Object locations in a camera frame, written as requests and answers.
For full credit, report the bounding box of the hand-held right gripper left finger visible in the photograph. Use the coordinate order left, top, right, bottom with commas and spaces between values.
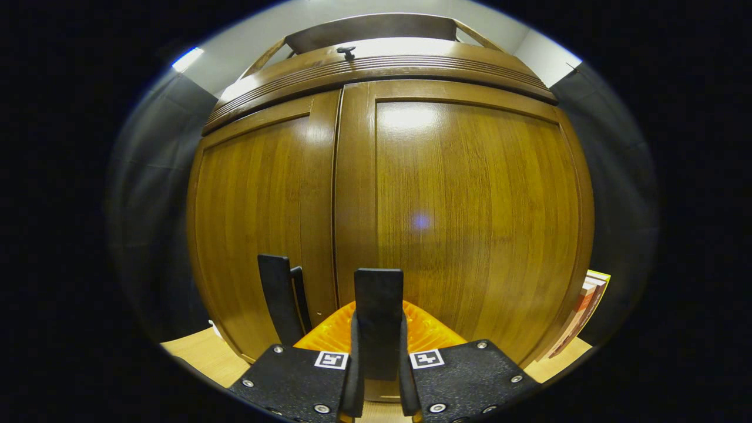
228, 301, 366, 423

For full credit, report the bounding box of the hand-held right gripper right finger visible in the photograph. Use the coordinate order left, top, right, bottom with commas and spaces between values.
399, 301, 541, 423

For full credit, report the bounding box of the wooden cabinet door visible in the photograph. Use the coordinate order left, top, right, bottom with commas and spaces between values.
333, 79, 595, 368
187, 89, 343, 362

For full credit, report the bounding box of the wooden double-door shoe cabinet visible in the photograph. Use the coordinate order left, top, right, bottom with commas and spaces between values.
186, 13, 595, 400

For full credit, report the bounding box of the brown and white book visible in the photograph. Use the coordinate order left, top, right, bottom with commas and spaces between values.
549, 282, 600, 359

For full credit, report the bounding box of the yellow book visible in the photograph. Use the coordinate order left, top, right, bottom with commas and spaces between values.
564, 269, 612, 353

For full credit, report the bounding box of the black backdrop cloth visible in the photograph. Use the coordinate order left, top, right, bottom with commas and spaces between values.
106, 62, 660, 347

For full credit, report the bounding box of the small ceiling light panel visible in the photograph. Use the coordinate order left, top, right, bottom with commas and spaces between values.
170, 47, 205, 73

